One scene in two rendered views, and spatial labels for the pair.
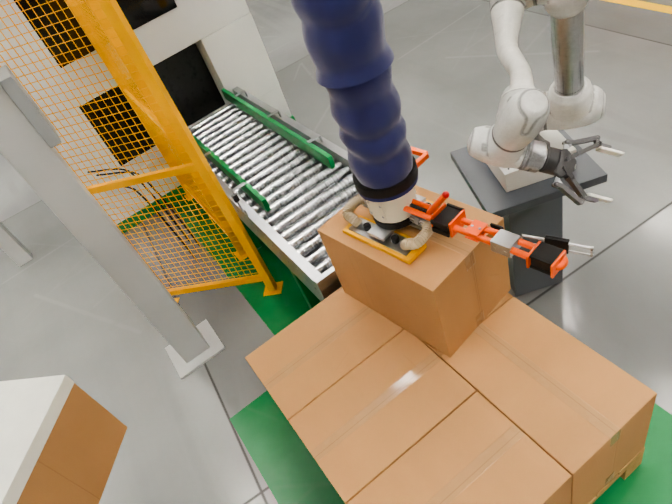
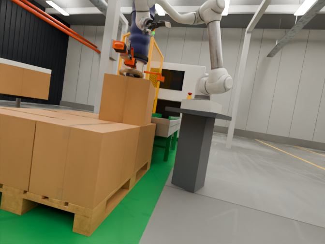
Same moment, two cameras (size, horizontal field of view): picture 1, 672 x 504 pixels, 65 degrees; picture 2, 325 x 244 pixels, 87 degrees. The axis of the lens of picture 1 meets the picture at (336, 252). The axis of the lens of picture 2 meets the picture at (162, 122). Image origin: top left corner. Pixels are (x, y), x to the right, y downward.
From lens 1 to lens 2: 2.14 m
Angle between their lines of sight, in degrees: 47
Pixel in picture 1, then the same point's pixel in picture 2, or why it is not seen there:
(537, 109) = not seen: outside the picture
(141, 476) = not seen: hidden behind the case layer
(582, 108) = (215, 75)
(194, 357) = not seen: hidden behind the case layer
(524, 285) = (176, 178)
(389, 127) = (136, 30)
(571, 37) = (211, 33)
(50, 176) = (104, 63)
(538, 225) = (190, 141)
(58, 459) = (26, 75)
